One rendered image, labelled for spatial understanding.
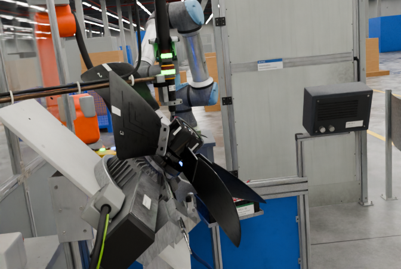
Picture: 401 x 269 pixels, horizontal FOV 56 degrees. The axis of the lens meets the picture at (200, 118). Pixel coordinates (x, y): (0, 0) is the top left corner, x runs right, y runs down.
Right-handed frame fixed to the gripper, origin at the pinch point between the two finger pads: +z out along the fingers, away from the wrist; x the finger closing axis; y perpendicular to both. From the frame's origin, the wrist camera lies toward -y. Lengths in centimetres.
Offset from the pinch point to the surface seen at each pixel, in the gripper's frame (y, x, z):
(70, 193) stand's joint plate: 41, 31, 15
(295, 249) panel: 99, -49, -39
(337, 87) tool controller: 26, -70, -38
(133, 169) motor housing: 36.0, 11.9, 14.8
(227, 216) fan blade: 47, -12, 30
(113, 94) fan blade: 12.6, 11.7, 31.6
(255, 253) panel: 99, -30, -39
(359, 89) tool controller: 27, -78, -33
